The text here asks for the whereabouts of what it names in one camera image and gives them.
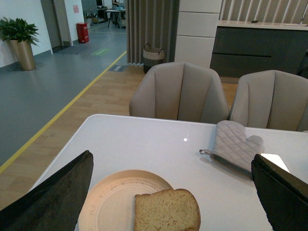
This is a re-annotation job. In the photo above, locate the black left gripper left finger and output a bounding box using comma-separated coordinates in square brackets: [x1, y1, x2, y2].
[0, 151, 93, 231]

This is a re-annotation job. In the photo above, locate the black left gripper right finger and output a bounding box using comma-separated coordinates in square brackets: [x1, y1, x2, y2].
[251, 154, 308, 231]

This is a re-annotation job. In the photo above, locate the bread slice on plate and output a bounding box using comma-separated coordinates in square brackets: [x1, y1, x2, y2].
[133, 189, 201, 231]

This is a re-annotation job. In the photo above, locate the beige ceramic plate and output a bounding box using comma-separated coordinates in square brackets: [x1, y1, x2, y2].
[78, 170, 172, 231]

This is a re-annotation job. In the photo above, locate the grey quilted oven mitt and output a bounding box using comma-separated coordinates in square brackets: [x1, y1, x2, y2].
[199, 120, 265, 178]

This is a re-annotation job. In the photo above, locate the beige chair right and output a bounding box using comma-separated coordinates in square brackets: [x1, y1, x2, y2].
[229, 70, 308, 132]

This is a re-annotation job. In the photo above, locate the beige chair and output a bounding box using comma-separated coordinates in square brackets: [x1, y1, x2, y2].
[129, 62, 229, 124]
[229, 70, 308, 132]

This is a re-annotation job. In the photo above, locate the beige chair left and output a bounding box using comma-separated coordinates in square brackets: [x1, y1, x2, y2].
[129, 62, 229, 124]

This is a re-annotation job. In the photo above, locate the gold plant pot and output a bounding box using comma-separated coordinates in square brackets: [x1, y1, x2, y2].
[9, 40, 36, 71]

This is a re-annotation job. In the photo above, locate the dark grey kitchen counter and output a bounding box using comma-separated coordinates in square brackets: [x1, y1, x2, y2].
[210, 23, 308, 77]

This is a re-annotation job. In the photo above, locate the red box on floor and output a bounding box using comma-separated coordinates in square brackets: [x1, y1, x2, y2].
[76, 23, 89, 43]

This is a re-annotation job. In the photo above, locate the green potted plant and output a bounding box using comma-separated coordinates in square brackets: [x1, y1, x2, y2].
[0, 17, 39, 45]

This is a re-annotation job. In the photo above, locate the white pillar cabinet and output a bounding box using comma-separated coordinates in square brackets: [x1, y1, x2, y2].
[175, 0, 222, 67]

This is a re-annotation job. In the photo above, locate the distant office desk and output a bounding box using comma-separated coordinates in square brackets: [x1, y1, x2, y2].
[105, 8, 126, 28]

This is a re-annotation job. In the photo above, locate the grey pleated curtain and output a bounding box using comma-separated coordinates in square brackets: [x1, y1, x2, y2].
[126, 0, 180, 64]

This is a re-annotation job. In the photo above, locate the woven basket with handles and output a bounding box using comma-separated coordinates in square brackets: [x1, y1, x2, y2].
[143, 43, 165, 74]

